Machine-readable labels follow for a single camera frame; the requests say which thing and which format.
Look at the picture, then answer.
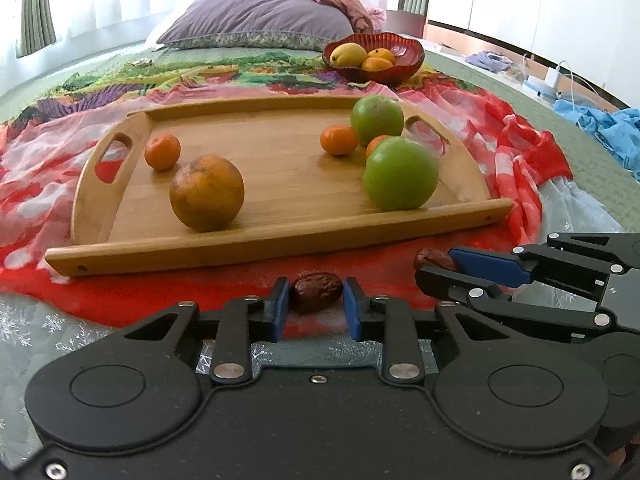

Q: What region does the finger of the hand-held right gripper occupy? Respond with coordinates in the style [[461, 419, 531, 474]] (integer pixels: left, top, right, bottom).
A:
[[448, 232, 626, 293], [415, 265, 613, 343]]

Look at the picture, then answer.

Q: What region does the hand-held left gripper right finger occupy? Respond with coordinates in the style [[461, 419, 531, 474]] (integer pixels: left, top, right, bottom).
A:
[[342, 276, 501, 387]]

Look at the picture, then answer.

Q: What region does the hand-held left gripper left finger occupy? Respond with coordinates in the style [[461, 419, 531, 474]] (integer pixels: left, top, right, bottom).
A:
[[119, 276, 292, 386]]

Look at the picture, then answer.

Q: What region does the dried red date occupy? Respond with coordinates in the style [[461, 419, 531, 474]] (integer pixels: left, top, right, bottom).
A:
[[291, 272, 344, 314], [413, 248, 458, 273]]

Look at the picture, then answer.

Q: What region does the green apple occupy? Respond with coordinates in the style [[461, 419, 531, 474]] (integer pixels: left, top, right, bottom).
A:
[[362, 136, 440, 212], [350, 95, 405, 148]]

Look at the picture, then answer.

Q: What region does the wooden serving tray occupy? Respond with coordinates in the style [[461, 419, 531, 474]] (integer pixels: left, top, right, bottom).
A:
[[44, 94, 515, 277]]

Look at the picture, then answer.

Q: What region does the large brownish orange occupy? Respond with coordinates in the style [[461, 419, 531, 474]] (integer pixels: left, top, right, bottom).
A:
[[169, 154, 246, 233]]

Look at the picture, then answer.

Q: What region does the small tangerine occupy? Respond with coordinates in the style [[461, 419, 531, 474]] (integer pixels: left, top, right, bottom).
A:
[[320, 125, 359, 156], [144, 133, 182, 171], [365, 134, 393, 161]]

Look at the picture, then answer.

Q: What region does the blue cloth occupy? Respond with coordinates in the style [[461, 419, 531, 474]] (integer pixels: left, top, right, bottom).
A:
[[554, 99, 640, 182]]

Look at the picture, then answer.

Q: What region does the light blue box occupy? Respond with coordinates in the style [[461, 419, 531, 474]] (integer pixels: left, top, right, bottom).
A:
[[522, 76, 558, 102]]

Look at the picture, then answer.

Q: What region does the lavender cloth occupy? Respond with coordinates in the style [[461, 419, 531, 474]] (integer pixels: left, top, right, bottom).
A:
[[467, 51, 514, 72]]

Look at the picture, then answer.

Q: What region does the red glass bowl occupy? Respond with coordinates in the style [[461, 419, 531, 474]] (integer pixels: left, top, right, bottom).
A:
[[322, 32, 426, 86]]

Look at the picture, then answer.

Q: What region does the snowflake tulle cloth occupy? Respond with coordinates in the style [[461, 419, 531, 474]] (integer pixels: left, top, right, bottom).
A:
[[0, 175, 628, 463]]

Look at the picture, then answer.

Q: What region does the yellow mango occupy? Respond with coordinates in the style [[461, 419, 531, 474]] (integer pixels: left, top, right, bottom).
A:
[[329, 43, 369, 68]]

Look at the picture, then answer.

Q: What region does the brown wooden headboard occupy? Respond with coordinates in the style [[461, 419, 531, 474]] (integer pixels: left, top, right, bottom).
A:
[[385, 9, 427, 39]]

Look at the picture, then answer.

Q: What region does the white wardrobe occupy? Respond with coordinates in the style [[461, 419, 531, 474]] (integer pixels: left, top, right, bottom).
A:
[[425, 0, 640, 111]]

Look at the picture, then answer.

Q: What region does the colourful printed cloth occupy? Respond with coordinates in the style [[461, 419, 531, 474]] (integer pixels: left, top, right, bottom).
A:
[[0, 50, 451, 126]]

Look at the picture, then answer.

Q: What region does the red and white scarf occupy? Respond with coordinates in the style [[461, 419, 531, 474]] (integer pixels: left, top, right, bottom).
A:
[[0, 77, 573, 328]]

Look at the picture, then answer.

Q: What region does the purple pillow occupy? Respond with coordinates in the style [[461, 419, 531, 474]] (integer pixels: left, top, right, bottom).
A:
[[156, 0, 353, 53]]

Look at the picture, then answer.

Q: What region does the white charger with cable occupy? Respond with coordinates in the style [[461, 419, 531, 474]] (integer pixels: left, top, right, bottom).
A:
[[522, 52, 612, 107]]

